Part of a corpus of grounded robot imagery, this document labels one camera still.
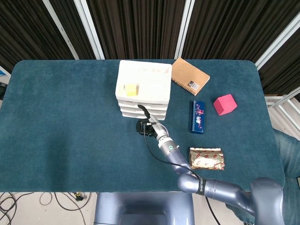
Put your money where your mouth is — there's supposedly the white box blue label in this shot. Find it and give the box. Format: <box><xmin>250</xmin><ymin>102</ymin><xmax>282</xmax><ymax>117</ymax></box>
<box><xmin>0</xmin><ymin>66</ymin><xmax>12</xmax><ymax>78</ymax></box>

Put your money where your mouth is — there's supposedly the teal table cloth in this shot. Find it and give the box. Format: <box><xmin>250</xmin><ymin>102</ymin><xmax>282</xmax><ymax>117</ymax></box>
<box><xmin>0</xmin><ymin>59</ymin><xmax>286</xmax><ymax>193</ymax></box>

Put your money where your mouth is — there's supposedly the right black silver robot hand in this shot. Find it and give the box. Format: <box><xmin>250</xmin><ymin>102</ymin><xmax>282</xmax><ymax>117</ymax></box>
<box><xmin>136</xmin><ymin>104</ymin><xmax>169</xmax><ymax>141</ymax></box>

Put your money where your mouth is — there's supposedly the white metal frame rack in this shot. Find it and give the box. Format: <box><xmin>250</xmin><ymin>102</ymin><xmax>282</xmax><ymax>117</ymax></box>
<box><xmin>264</xmin><ymin>87</ymin><xmax>300</xmax><ymax>134</ymax></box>

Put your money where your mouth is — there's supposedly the brown spiral notebook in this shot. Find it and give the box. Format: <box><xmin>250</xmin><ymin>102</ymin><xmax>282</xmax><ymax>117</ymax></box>
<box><xmin>171</xmin><ymin>57</ymin><xmax>211</xmax><ymax>97</ymax></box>

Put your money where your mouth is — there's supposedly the blue-grey robot torso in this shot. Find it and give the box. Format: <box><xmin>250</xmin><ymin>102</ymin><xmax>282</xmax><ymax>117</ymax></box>
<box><xmin>93</xmin><ymin>192</ymin><xmax>195</xmax><ymax>225</ymax></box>

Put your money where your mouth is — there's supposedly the gold foil packet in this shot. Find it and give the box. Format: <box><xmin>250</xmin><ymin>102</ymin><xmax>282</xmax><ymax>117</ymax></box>
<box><xmin>188</xmin><ymin>147</ymin><xmax>225</xmax><ymax>171</ymax></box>

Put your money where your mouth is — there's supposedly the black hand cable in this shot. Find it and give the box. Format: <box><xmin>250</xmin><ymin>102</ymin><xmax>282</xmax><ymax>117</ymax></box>
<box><xmin>140</xmin><ymin>121</ymin><xmax>220</xmax><ymax>225</ymax></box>

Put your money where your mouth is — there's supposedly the blue denim fabric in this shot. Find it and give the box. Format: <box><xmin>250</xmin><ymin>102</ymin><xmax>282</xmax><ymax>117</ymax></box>
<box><xmin>225</xmin><ymin>128</ymin><xmax>300</xmax><ymax>225</ymax></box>

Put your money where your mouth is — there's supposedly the grey floor cable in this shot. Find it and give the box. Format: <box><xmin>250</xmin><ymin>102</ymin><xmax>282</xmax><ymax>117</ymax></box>
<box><xmin>39</xmin><ymin>192</ymin><xmax>92</xmax><ymax>225</ymax></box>

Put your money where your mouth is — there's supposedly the yellow sticky note pad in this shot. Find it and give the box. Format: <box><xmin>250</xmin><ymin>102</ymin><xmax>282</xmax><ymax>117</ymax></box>
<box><xmin>123</xmin><ymin>83</ymin><xmax>140</xmax><ymax>97</ymax></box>

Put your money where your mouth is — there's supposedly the white plastic drawer organizer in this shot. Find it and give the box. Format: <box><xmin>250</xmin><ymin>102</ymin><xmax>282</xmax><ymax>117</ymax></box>
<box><xmin>114</xmin><ymin>60</ymin><xmax>173</xmax><ymax>122</ymax></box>

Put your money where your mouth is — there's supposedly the white aluminium frame post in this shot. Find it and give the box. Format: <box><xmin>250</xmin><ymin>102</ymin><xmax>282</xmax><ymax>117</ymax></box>
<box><xmin>42</xmin><ymin>0</ymin><xmax>80</xmax><ymax>60</ymax></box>
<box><xmin>255</xmin><ymin>17</ymin><xmax>300</xmax><ymax>70</ymax></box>
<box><xmin>73</xmin><ymin>0</ymin><xmax>105</xmax><ymax>60</ymax></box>
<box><xmin>174</xmin><ymin>0</ymin><xmax>195</xmax><ymax>60</ymax></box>

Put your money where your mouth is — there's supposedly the dark blue rectangular box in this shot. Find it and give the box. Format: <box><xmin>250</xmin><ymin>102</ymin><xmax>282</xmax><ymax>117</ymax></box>
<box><xmin>188</xmin><ymin>100</ymin><xmax>207</xmax><ymax>135</ymax></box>

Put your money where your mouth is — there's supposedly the black floor cable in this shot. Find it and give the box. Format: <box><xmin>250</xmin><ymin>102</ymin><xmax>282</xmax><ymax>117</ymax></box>
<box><xmin>0</xmin><ymin>192</ymin><xmax>36</xmax><ymax>225</ymax></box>

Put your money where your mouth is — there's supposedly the black pleated curtain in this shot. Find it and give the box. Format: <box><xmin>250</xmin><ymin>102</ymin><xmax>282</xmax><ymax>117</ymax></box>
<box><xmin>0</xmin><ymin>0</ymin><xmax>300</xmax><ymax>94</ymax></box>

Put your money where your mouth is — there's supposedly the black device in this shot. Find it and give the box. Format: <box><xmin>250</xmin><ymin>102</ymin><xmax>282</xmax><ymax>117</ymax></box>
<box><xmin>0</xmin><ymin>82</ymin><xmax>9</xmax><ymax>100</ymax></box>

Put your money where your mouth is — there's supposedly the pink foam cube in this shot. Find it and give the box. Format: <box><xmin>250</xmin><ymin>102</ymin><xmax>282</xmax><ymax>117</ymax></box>
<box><xmin>213</xmin><ymin>94</ymin><xmax>238</xmax><ymax>117</ymax></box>

